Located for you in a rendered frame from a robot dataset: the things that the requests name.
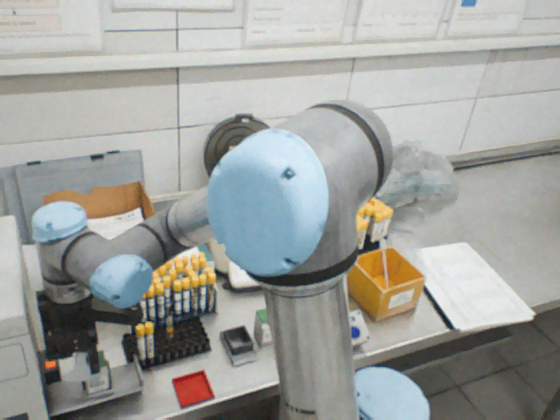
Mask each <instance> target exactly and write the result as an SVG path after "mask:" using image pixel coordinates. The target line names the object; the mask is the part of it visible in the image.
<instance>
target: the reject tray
mask: <svg viewBox="0 0 560 420"><path fill-rule="evenodd" d="M172 382H173V385H174V388H175V391H176V394H177V400H178V403H179V406H180V407H185V406H191V405H194V404H198V403H201V402H204V401H208V400H211V399H213V398H214V394H213V389H212V386H211V384H210V381H209V379H208V376H207V374H206V371H205V369H203V370H199V371H196V372H192V373H188V374H185V375H181V376H179V377H175V378H172Z"/></svg>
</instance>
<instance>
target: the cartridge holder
mask: <svg viewBox="0 0 560 420"><path fill-rule="evenodd" d="M219 337H220V339H221V341H222V343H223V345H224V347H225V349H226V351H227V353H228V356H229V358H230V360H231V361H232V363H233V365H238V364H241V363H245V362H247V361H251V360H257V354H256V352H255V350H254V348H253V346H254V342H253V340H252V338H251V336H250V334H249V333H248V329H247V327H246V326H245V325H244V326H241V327H237V328H229V329H225V330H223V331H220V332H219Z"/></svg>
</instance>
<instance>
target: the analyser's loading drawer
mask: <svg viewBox="0 0 560 420"><path fill-rule="evenodd" d="M106 365H107V371H108V377H109V384H110V389H109V390H105V391H101V392H98V393H95V394H91V395H88V393H87V388H86V384H85V381H82V382H65V381H61V382H57V383H53V384H49V385H45V392H44V395H45V399H46V403H47V407H48V412H49V416H52V415H56V414H60V413H63V412H67V411H70V410H74V409H77V408H81V407H84V406H88V405H92V404H94V403H98V402H101V401H105V400H108V399H112V398H115V397H119V396H123V395H126V394H130V393H133V392H137V391H141V394H145V391H144V379H143V376H144V375H143V373H142V370H141V366H140V363H139V359H138V356H137V354H136V355H134V362H133V363H129V364H125V365H121V366H117V367H114V368H110V367H109V363H108V360H106Z"/></svg>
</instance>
